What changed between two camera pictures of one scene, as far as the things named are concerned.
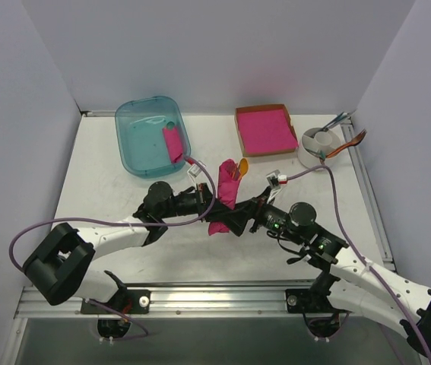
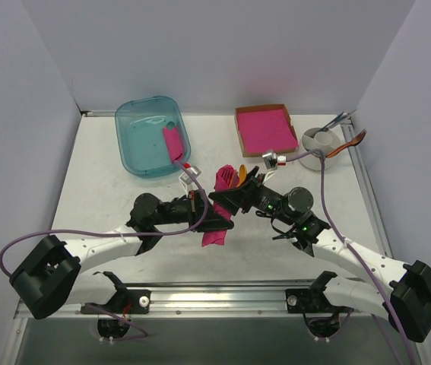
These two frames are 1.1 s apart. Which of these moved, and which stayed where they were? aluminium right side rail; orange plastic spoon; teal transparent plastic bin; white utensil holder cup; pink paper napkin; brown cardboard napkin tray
Moved: orange plastic spoon; pink paper napkin
Stayed: white utensil holder cup; teal transparent plastic bin; aluminium right side rail; brown cardboard napkin tray
